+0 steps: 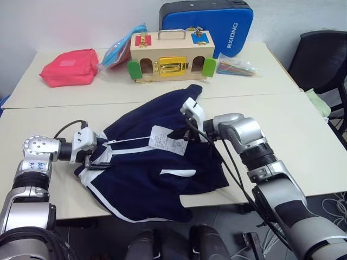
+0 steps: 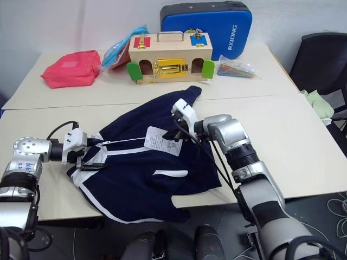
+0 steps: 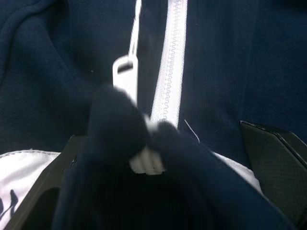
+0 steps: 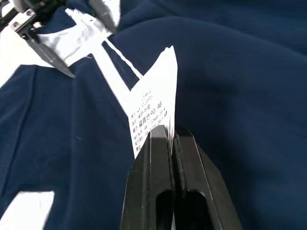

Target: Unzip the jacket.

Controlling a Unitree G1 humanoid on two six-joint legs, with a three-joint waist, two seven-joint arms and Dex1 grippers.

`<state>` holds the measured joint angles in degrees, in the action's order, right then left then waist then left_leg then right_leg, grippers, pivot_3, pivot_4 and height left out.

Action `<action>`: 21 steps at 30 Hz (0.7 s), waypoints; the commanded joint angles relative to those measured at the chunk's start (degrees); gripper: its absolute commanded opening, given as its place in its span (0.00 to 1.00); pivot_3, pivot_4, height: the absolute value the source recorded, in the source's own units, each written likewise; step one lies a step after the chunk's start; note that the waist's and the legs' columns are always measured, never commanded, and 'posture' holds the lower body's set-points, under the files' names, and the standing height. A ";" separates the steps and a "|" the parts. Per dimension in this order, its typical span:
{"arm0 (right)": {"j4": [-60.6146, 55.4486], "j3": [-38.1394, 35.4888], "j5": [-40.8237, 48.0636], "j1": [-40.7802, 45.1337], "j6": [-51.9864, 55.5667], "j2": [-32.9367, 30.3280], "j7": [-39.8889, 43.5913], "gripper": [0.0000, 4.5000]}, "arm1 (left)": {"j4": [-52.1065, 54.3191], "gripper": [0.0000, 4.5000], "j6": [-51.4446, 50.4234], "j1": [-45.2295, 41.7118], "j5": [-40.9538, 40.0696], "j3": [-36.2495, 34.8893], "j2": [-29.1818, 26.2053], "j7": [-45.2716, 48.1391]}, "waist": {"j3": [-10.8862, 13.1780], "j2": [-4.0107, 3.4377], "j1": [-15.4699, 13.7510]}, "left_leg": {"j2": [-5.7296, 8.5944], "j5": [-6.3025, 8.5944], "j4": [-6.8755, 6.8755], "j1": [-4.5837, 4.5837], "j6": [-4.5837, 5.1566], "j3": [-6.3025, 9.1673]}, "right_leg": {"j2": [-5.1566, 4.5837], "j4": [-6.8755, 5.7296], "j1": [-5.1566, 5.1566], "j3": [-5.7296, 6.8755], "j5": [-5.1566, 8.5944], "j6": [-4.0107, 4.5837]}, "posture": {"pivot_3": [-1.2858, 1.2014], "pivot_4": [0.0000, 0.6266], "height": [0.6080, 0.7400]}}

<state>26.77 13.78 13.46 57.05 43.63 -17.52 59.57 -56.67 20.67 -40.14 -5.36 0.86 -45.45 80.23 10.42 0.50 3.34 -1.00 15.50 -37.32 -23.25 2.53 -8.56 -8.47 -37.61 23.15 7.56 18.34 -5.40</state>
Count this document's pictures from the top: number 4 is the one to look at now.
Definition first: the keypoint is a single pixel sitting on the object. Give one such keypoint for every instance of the white printed paper hang tag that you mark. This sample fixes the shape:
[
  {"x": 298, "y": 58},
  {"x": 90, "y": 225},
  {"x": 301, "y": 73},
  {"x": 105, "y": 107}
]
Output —
[{"x": 158, "y": 100}]

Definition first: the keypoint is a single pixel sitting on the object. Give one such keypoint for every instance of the navy jacket with white stripes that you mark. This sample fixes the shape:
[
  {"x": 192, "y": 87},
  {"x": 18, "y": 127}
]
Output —
[{"x": 239, "y": 107}]

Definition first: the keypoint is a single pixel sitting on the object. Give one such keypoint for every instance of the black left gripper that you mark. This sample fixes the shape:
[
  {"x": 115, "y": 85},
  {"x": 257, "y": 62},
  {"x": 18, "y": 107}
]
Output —
[{"x": 22, "y": 20}]

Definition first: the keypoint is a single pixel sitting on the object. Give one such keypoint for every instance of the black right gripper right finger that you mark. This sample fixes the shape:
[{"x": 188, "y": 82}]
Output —
[{"x": 199, "y": 187}]

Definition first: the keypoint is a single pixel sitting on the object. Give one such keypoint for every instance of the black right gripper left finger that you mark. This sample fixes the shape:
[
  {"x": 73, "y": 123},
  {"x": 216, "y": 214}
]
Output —
[{"x": 148, "y": 182}]

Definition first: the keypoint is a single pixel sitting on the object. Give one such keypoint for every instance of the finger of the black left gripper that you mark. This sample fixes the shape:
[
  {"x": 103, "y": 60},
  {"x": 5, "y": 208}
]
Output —
[{"x": 104, "y": 14}]

